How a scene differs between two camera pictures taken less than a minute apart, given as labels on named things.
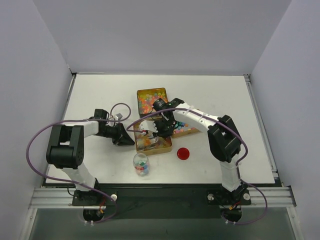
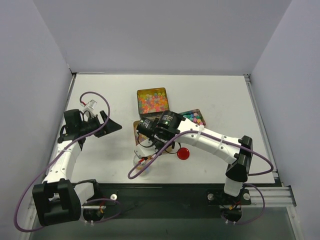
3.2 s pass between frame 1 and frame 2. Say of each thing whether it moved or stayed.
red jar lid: stayed
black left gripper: moved
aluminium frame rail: stayed
